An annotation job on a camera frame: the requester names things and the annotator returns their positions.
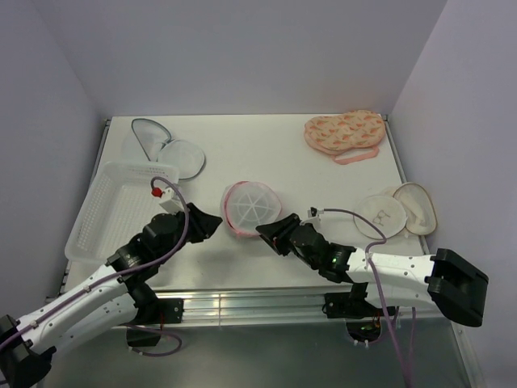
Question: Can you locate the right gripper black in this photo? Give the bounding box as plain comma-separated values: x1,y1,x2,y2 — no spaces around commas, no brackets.
256,212,320,269

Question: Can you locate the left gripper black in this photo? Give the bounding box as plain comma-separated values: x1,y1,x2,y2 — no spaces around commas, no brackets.
156,201,222,264

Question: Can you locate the pink trimmed mesh laundry bag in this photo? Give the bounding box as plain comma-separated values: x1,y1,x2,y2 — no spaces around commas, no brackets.
220,181,282,238

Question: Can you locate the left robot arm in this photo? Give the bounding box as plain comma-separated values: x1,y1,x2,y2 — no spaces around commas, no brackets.
1,203,222,387

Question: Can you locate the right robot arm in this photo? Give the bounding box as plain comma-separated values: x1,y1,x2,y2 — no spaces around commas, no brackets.
256,213,489,327

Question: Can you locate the grey trimmed mesh laundry bag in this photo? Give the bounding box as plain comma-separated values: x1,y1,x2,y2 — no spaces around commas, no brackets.
121,118,206,180

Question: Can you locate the peach floral bra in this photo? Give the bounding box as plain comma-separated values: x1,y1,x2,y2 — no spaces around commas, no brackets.
304,109,386,165

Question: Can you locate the beige trimmed mesh laundry bag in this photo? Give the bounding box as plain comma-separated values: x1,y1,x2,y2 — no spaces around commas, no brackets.
354,183,438,238

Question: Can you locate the white plastic basket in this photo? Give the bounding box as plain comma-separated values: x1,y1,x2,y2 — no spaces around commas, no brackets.
65,162,179,264

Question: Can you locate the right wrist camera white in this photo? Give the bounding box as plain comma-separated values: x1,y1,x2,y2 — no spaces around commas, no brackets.
305,207,324,224

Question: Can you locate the aluminium frame rail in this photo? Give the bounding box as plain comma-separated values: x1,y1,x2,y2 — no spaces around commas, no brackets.
44,285,464,331

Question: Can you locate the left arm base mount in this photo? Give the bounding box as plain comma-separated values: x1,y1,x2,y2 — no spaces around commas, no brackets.
126,298,184,357

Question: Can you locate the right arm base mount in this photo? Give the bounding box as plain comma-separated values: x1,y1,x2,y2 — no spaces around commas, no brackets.
322,292,383,344

